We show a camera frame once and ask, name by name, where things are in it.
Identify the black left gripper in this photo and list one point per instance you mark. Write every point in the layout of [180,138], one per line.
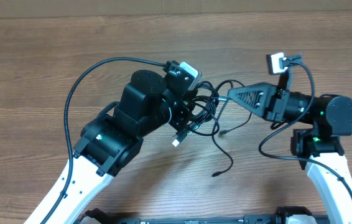
[183,109]

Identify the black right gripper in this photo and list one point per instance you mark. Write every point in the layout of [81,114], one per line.
[267,99]

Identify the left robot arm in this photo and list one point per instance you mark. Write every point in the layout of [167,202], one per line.
[115,137]

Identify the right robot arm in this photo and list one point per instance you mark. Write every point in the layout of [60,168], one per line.
[317,148]

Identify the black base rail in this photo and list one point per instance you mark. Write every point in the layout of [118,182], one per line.
[290,214]

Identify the cardboard back wall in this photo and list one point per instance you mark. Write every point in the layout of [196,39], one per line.
[11,9]

